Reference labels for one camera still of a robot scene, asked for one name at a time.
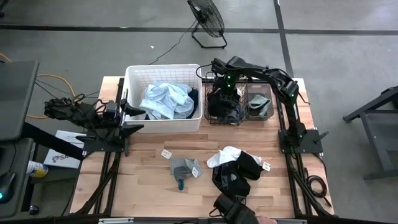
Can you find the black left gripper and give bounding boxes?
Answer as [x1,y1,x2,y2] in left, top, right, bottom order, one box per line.
[104,98,147,139]

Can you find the black briefs with patterned waistband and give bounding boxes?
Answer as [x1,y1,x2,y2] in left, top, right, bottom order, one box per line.
[207,91,243,118]

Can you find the sage green cloth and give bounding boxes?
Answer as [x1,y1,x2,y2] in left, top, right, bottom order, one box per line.
[248,94,272,118]

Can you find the navy blue patterned cloth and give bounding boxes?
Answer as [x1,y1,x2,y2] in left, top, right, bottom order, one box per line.
[186,88,200,119]

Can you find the pale patterned cloth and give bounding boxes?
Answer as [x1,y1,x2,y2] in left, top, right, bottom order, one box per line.
[139,81,195,121]

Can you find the white sock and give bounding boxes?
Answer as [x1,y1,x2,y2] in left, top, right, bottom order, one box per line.
[206,146,263,169]

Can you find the grey sock with blue toe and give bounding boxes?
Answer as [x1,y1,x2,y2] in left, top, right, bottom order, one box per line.
[169,157,203,191]

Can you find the black sock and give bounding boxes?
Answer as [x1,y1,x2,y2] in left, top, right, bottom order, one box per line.
[235,151,264,181]

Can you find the black underwear with grey print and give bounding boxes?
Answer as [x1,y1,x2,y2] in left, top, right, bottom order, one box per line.
[211,161,251,200]

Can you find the small grey plastic bin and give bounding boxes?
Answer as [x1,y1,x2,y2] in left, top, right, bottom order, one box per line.
[247,83,275,121]

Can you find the white plastic laundry basket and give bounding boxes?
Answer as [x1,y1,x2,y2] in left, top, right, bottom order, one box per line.
[119,63,203,134]

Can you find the black floor fan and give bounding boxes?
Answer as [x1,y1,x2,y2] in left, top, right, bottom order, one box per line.
[187,0,228,50]

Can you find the white printed cardboard box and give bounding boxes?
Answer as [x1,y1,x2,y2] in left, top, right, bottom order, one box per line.
[42,129,87,170]

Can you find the black desk support bar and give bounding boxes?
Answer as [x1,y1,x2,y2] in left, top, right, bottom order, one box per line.
[20,122,85,162]

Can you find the white yellow canister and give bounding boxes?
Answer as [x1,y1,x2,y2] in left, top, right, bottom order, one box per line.
[25,160,50,179]

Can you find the dark grey monitor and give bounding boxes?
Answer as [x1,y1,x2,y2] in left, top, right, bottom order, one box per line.
[0,60,40,143]

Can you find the black side desk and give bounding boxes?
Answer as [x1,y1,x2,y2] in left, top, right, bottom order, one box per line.
[0,138,35,218]

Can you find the black computer mouse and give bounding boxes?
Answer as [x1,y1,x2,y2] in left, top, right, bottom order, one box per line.
[0,171,16,205]

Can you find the dark grey metal stand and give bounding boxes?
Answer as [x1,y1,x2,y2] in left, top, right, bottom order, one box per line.
[343,85,398,182]

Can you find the black wire basket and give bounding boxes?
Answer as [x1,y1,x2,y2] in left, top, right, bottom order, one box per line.
[203,72,249,126]

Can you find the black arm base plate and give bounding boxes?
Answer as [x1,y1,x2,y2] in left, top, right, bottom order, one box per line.
[76,123,130,156]
[278,129,330,155]

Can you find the black aluminium rig frame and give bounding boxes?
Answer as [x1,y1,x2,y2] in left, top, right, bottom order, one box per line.
[60,76,336,224]

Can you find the black fan power cable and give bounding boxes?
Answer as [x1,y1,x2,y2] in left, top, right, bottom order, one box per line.
[148,20,198,66]

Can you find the yellow floor cable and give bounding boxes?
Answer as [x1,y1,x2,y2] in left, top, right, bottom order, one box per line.
[0,52,77,121]

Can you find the black floor cable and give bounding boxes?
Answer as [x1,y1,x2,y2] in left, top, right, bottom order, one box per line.
[34,79,100,105]

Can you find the silver metal bracket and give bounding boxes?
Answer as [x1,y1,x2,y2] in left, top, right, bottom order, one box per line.
[276,218,308,224]
[98,217,134,224]

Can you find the black coiled cable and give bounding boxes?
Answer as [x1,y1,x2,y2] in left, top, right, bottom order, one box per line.
[304,167,333,208]

